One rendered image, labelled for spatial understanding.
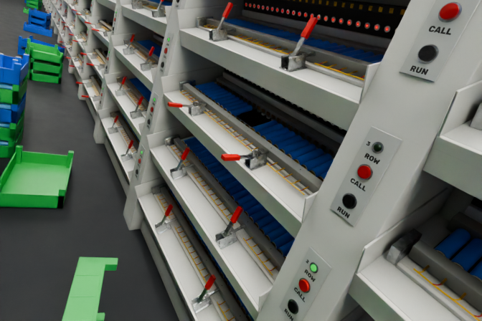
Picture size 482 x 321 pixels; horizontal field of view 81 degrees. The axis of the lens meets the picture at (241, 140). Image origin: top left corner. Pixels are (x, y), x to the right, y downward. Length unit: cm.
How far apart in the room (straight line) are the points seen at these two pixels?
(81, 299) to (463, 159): 65
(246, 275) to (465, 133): 42
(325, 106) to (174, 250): 61
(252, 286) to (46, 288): 58
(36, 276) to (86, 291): 32
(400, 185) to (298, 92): 20
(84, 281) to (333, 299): 49
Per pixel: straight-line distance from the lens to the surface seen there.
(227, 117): 67
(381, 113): 38
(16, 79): 138
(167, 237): 90
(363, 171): 38
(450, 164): 36
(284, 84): 49
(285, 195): 48
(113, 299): 95
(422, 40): 38
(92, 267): 74
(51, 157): 145
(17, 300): 96
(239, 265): 61
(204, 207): 71
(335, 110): 42
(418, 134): 36
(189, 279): 81
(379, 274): 42
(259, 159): 53
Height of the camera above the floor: 74
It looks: 18 degrees down
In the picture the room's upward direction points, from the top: 20 degrees clockwise
